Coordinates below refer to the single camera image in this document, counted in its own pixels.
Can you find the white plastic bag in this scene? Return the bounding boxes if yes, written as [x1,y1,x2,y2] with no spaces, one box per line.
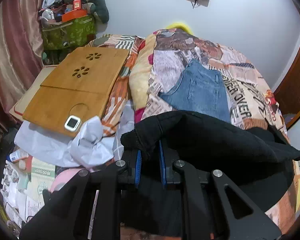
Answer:
[14,116,115,169]

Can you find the wooden door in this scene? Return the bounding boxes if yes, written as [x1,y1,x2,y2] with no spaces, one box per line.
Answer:
[274,48,300,128]

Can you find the striped pink curtain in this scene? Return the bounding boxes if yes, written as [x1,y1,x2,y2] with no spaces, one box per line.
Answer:
[0,0,43,130]

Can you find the orange box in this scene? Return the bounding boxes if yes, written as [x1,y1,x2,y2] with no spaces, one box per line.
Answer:
[62,9,88,22]

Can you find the yellow floral pillow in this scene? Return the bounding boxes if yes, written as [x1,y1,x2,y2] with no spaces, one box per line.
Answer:
[129,34,156,110]

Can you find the wooden lap desk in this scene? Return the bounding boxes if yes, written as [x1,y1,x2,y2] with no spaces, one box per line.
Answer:
[23,47,129,138]

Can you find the white digital timer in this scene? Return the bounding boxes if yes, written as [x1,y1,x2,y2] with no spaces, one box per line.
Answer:
[64,115,81,132]

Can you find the green patterned storage bag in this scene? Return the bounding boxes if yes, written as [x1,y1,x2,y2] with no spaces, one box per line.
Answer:
[42,15,96,50]

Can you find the yellow round object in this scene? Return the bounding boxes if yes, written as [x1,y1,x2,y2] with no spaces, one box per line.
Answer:
[166,22,193,35]

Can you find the blue denim jeans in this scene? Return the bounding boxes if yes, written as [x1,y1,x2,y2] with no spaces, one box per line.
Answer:
[159,59,230,122]

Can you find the printed newspaper pattern blanket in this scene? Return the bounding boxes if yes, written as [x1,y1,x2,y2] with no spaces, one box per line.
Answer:
[102,29,300,232]

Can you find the grey plush toy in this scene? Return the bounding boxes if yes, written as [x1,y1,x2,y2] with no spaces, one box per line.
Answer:
[63,0,109,24]

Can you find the black pants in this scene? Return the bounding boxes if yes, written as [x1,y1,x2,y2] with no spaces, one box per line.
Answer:
[120,110,300,213]

